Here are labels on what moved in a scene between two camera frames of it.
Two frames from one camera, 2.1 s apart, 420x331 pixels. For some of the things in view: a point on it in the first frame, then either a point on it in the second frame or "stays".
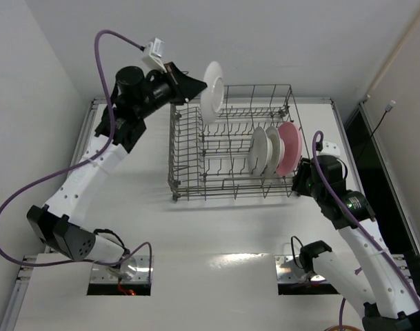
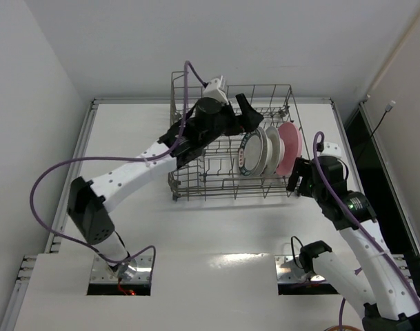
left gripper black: (175, 84) to (238, 117)
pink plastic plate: (293, 148) stays
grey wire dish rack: (250, 150) stays
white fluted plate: (278, 149) stays
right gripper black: (302, 177) stays
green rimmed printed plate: (212, 98) to (250, 153)
